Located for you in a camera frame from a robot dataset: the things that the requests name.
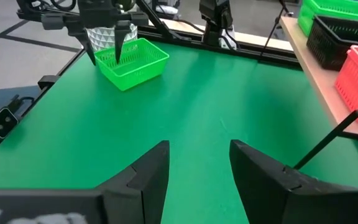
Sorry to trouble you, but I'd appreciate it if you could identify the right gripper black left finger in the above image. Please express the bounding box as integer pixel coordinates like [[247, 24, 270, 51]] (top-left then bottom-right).
[[94, 139, 170, 224]]

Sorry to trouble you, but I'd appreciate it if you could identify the succulent in white patterned pot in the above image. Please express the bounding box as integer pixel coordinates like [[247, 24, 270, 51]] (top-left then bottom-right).
[[85, 0, 139, 54]]

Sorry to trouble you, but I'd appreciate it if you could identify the green plastic basket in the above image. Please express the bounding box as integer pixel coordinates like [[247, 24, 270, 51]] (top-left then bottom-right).
[[94, 37, 170, 92], [297, 0, 358, 37]]

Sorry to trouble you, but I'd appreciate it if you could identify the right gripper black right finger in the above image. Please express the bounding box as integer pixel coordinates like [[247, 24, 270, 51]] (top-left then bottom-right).
[[229, 139, 307, 224]]

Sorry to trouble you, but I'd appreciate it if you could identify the black table-level camera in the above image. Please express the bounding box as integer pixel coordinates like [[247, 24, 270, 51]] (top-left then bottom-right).
[[0, 107, 21, 140]]

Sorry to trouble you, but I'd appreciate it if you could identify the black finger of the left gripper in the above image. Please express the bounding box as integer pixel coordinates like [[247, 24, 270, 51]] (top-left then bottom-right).
[[114, 21, 132, 65], [73, 30, 98, 67]]

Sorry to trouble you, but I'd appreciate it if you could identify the wooden shelf with black frame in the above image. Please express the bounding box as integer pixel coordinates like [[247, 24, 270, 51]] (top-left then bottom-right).
[[280, 15, 358, 170]]

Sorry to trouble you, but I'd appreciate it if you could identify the green table mat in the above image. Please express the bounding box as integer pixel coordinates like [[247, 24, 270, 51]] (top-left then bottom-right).
[[0, 40, 358, 224]]

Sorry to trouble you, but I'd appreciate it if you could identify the black plastic basket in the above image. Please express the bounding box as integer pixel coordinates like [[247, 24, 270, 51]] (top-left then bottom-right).
[[306, 14, 358, 72]]

